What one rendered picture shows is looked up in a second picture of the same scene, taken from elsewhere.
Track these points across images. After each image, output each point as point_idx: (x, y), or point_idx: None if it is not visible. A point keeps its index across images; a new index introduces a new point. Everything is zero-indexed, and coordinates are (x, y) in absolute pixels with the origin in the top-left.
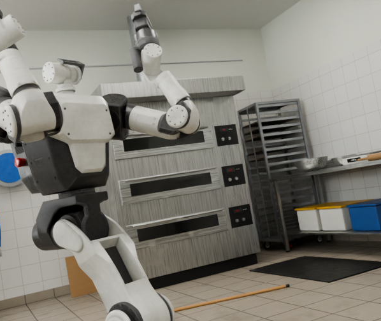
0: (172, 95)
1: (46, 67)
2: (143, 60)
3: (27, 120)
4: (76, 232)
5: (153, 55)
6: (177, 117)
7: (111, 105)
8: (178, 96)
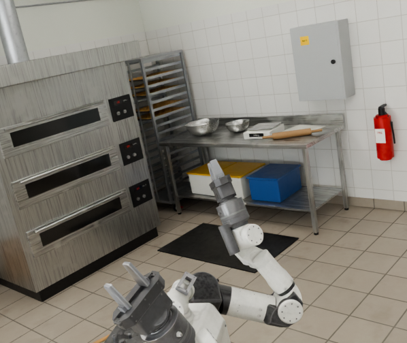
0: (279, 284)
1: None
2: (241, 242)
3: None
4: None
5: (257, 242)
6: (292, 314)
7: (212, 301)
8: (286, 285)
